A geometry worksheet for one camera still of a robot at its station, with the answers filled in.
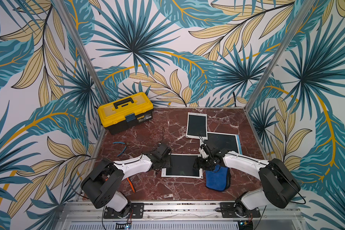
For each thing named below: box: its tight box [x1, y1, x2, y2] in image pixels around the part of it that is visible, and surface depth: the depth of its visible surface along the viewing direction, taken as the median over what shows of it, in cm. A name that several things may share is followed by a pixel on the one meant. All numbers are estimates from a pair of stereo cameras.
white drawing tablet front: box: [185, 112, 208, 140], surface depth 110 cm
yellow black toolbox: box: [97, 92, 154, 136], surface depth 99 cm
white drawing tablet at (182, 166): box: [161, 153, 204, 179], surface depth 89 cm
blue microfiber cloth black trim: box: [205, 164, 231, 192], surface depth 84 cm
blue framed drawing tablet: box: [199, 131, 243, 155], surface depth 103 cm
